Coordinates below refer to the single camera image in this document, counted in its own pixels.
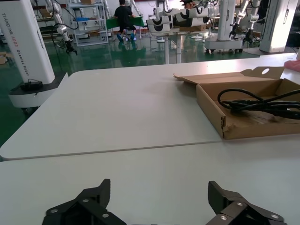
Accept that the white wheeled robot with lettering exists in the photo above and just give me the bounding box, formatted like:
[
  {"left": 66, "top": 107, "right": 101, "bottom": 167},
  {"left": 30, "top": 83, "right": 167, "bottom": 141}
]
[{"left": 0, "top": 0, "right": 69, "bottom": 115}]

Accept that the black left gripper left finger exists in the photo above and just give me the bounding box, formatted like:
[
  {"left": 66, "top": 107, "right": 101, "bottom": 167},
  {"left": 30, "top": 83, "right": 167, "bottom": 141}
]
[{"left": 41, "top": 178, "right": 128, "bottom": 225}]

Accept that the black device on robot base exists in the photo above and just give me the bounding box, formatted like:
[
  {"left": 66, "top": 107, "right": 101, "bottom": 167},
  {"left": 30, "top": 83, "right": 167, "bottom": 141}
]
[{"left": 20, "top": 78, "right": 44, "bottom": 92}]

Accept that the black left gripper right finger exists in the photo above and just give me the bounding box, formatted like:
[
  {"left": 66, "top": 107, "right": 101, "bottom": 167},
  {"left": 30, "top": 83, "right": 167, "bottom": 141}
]
[{"left": 205, "top": 180, "right": 288, "bottom": 225}]

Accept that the seated person in black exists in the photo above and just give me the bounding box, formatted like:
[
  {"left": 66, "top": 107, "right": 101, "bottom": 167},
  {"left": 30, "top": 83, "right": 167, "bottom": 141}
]
[{"left": 114, "top": 0, "right": 137, "bottom": 43}]

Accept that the white table frame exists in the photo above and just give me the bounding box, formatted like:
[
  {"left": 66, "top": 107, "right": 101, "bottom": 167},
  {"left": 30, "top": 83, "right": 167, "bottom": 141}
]
[{"left": 149, "top": 30, "right": 211, "bottom": 64}]

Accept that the white metal shelf rack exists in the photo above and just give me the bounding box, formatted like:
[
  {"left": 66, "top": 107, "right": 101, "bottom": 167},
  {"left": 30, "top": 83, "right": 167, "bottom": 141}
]
[{"left": 67, "top": 0, "right": 110, "bottom": 47}]

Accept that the white and black robot shell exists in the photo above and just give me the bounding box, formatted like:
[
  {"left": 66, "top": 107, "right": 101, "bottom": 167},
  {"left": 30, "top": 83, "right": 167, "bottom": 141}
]
[
  {"left": 173, "top": 6, "right": 212, "bottom": 27},
  {"left": 146, "top": 14, "right": 174, "bottom": 33}
]

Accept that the green covered table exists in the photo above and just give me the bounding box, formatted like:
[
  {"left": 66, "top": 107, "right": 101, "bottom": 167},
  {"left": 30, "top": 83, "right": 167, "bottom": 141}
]
[{"left": 106, "top": 15, "right": 145, "bottom": 30}]

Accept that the pink foam pad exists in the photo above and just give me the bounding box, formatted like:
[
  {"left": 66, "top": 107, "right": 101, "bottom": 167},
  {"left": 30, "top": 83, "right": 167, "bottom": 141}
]
[{"left": 284, "top": 60, "right": 300, "bottom": 71}]

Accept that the white robot column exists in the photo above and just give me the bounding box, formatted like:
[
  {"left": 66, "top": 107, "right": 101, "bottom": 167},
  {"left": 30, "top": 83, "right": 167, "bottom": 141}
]
[{"left": 242, "top": 0, "right": 300, "bottom": 56}]

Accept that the white two-armed background robot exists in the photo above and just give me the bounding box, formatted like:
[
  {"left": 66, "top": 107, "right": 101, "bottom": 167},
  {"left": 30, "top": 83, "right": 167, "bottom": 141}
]
[{"left": 204, "top": 0, "right": 261, "bottom": 54}]

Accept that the cardboard box with torn corner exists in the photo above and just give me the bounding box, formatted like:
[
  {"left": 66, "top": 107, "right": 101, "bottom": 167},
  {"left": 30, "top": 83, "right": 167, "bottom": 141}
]
[{"left": 173, "top": 66, "right": 300, "bottom": 140}]

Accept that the black power cord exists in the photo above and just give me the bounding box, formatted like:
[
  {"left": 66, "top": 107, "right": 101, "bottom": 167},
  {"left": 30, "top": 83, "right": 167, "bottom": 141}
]
[{"left": 217, "top": 88, "right": 300, "bottom": 120}]

